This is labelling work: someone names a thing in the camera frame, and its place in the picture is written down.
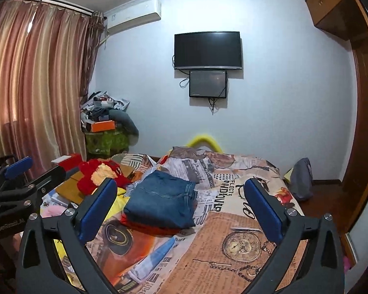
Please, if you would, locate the black wall television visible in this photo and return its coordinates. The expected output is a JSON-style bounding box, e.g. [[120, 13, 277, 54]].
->
[[174, 31, 244, 70]]

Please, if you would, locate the printed bed sheet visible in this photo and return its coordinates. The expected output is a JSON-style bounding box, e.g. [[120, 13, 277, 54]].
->
[[40, 145, 309, 294]]

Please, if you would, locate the orange box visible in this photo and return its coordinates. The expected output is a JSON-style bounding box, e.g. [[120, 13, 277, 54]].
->
[[90, 120, 115, 133]]

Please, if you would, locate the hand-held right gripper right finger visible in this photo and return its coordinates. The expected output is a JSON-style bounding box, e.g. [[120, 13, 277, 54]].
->
[[244, 178, 345, 294]]

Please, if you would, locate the wooden overhead cabinet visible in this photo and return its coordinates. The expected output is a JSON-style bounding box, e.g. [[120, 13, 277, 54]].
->
[[305, 0, 368, 42]]

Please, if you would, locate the white air conditioner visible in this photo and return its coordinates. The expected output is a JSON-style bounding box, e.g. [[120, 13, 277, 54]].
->
[[104, 0, 161, 34]]

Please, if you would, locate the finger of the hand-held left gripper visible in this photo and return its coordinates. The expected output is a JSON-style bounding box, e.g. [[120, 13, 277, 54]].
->
[[0, 165, 67, 206], [0, 156, 34, 190]]

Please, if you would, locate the red garment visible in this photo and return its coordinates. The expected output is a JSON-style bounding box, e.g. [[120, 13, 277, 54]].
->
[[119, 214, 180, 236]]

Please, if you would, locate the blue denim jacket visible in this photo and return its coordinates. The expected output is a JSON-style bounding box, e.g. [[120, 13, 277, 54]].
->
[[123, 171, 198, 229]]

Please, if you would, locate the yellow foam tube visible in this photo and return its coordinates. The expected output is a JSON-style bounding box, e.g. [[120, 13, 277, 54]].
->
[[185, 134, 224, 154]]

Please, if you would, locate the red plush toy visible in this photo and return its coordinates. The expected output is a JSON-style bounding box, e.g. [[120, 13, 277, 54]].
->
[[77, 159, 132, 195]]

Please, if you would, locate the green box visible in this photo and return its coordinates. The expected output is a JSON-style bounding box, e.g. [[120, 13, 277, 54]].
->
[[84, 129, 130, 155]]

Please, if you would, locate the wooden door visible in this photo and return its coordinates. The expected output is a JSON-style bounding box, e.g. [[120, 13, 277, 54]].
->
[[340, 41, 368, 241]]

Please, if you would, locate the yellow garment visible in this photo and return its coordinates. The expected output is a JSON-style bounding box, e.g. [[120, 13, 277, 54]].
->
[[53, 187, 132, 285]]

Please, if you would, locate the curtain rail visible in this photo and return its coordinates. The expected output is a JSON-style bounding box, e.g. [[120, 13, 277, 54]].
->
[[1, 0, 105, 17]]

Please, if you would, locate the small black wall monitor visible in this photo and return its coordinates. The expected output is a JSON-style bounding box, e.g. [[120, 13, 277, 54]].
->
[[188, 70, 228, 98]]

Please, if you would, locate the red box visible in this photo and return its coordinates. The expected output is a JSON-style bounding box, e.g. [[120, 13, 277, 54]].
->
[[60, 154, 84, 172]]

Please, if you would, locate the grey cloth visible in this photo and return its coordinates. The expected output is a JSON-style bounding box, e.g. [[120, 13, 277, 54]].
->
[[110, 110, 139, 144]]

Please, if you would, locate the grey bag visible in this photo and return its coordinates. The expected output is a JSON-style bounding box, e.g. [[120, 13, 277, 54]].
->
[[290, 158, 314, 202]]

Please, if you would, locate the striped pink curtain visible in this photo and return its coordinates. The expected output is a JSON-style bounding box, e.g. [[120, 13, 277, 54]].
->
[[0, 0, 106, 172]]

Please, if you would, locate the pink soft toy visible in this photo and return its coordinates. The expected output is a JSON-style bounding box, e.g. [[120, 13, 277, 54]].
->
[[41, 204, 68, 218]]

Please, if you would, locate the pile of clutter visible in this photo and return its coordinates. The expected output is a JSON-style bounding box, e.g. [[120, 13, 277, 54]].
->
[[80, 90, 131, 134]]

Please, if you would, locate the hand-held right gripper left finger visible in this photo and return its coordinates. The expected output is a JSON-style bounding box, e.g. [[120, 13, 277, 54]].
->
[[15, 178, 118, 294]]

